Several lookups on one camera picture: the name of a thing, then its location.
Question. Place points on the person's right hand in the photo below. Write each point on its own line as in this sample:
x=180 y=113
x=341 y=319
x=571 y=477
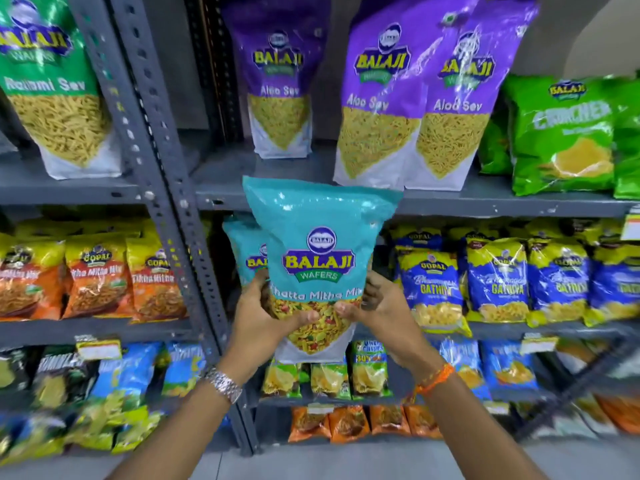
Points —
x=390 y=324

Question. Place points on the person's left hand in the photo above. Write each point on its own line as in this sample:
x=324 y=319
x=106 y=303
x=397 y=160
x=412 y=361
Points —
x=252 y=334

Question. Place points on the person's right thumb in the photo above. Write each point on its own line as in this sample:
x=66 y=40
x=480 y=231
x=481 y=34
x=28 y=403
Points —
x=351 y=310

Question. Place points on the person's left thumb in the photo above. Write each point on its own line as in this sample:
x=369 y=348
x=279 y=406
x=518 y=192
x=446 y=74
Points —
x=300 y=323

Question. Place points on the large teal snack packet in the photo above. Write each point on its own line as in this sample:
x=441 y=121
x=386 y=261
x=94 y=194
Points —
x=320 y=229
x=245 y=249

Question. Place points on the person's left forearm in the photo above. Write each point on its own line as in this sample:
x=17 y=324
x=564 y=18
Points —
x=180 y=434

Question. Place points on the person's right forearm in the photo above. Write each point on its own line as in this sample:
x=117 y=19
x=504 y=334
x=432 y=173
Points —
x=475 y=434

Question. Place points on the small yellow green packet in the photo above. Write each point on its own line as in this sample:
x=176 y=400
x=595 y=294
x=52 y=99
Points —
x=370 y=369
x=330 y=380
x=281 y=379

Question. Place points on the yellow shelf price tag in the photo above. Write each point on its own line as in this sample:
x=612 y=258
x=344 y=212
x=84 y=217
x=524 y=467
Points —
x=631 y=225
x=496 y=408
x=320 y=408
x=538 y=344
x=99 y=349

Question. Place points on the silver metal wristwatch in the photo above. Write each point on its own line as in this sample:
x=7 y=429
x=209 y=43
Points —
x=224 y=383

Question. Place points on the small orange snack packet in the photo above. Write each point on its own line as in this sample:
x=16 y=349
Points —
x=308 y=423
x=389 y=419
x=349 y=423
x=422 y=420

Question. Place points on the blue chips packet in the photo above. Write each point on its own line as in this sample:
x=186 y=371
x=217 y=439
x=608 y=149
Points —
x=182 y=369
x=467 y=367
x=125 y=374
x=507 y=364

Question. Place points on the row of blue yellow packets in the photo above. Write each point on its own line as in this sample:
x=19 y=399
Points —
x=500 y=282

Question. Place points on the grey metal shelf rack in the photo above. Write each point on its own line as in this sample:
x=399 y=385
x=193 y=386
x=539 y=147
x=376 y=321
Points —
x=500 y=202
x=100 y=190

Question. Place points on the lime green snack packet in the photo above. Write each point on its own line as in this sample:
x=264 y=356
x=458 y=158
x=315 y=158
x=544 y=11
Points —
x=135 y=432
x=92 y=427
x=30 y=439

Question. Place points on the row of orange yellow packets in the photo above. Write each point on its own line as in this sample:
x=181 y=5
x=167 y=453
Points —
x=97 y=279

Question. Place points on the purple white snack packet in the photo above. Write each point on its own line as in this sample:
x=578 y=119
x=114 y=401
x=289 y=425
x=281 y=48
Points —
x=279 y=69
x=380 y=94
x=457 y=124

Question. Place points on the bright green chips packet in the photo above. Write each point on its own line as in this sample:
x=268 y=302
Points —
x=494 y=147
x=629 y=144
x=562 y=134

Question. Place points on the pale grey snack packet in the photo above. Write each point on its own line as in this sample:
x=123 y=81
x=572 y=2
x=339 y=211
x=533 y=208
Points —
x=562 y=424

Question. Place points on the black snack packet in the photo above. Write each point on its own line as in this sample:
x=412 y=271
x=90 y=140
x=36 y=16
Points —
x=62 y=377
x=12 y=369

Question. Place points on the large orange snack packet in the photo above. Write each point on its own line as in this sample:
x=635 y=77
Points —
x=622 y=412

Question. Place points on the green white snack packet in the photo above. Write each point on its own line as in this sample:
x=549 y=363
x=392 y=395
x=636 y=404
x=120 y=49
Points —
x=55 y=94

